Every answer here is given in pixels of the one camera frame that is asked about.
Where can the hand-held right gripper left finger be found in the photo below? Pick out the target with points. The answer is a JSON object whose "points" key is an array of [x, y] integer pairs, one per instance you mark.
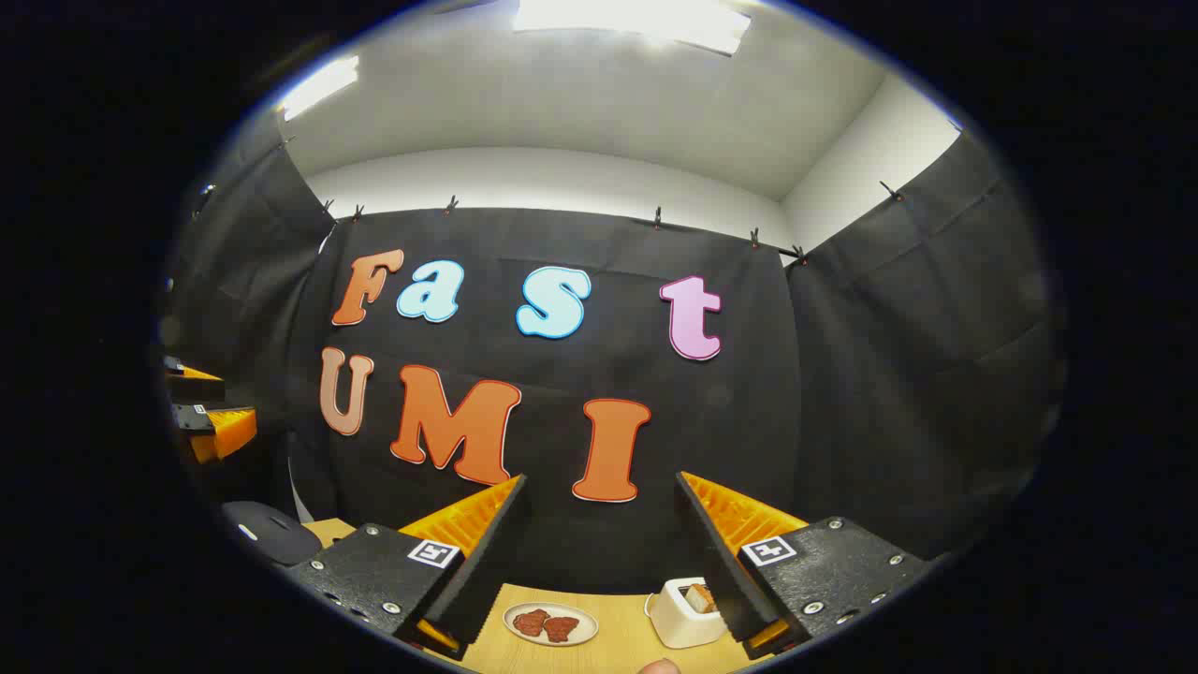
{"points": [[491, 571]]}

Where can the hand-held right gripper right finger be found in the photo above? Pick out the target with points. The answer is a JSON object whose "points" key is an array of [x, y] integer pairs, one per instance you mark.
{"points": [[721, 580]]}

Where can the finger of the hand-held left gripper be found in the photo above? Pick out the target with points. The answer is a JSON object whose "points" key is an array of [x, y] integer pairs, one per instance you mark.
{"points": [[220, 432], [197, 386]]}

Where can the black silver rice cooker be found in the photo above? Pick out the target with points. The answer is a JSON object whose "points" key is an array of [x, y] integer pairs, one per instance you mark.
{"points": [[276, 534]]}

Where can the bread slice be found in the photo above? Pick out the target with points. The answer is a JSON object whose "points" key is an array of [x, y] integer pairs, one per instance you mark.
{"points": [[700, 599]]}

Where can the white toaster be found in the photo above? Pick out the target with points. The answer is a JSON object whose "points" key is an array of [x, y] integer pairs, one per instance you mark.
{"points": [[679, 622]]}

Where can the red meat piece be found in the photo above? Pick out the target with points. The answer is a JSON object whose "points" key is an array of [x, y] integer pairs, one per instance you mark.
{"points": [[531, 622], [562, 629]]}

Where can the white oval plate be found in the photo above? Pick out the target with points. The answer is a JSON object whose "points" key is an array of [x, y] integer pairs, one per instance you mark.
{"points": [[524, 641]]}

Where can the ceiling light panel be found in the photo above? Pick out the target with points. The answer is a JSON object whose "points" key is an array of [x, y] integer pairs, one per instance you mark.
{"points": [[320, 86]]}

